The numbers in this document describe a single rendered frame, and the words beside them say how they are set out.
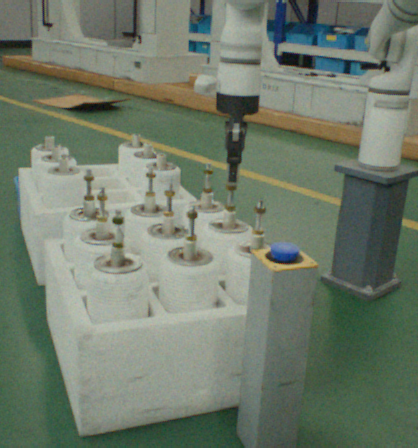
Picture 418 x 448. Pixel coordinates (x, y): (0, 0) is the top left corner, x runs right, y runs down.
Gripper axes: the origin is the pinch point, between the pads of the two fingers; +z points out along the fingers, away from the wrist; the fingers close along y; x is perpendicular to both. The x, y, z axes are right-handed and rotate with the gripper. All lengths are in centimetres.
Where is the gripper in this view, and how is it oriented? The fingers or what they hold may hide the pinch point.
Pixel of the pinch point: (232, 172)
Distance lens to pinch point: 111.9
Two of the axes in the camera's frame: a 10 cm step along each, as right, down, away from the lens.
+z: -0.5, 9.4, 3.4
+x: -10.0, -0.6, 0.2
